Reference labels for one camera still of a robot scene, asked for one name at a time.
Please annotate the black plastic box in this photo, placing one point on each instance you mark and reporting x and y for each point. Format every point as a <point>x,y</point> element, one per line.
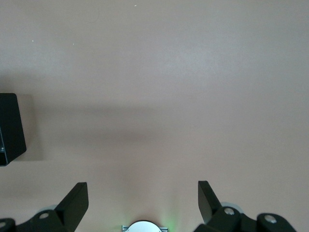
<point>10,125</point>

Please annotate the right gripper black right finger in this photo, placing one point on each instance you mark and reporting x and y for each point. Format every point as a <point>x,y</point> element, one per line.
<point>210,207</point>

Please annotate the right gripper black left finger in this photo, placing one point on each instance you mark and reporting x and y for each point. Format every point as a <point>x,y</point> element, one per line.
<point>70,207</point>

